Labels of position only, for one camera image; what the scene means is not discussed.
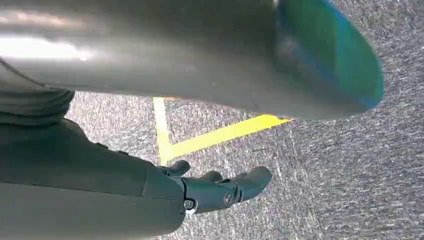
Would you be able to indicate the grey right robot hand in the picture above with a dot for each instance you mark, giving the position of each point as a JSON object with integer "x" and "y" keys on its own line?
{"x": 82, "y": 185}

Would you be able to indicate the yellow floor tape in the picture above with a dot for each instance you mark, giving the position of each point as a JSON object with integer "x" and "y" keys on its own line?
{"x": 212, "y": 136}

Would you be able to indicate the ribbed grey right robot arm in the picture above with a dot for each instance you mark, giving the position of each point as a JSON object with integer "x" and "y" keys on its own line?
{"x": 30, "y": 102}

